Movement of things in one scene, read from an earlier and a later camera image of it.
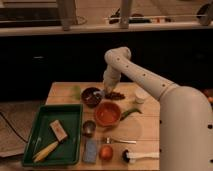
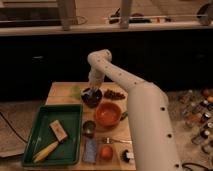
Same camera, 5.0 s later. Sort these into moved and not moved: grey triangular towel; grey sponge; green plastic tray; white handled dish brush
Moved: grey triangular towel
Not moved: white handled dish brush; grey sponge; green plastic tray
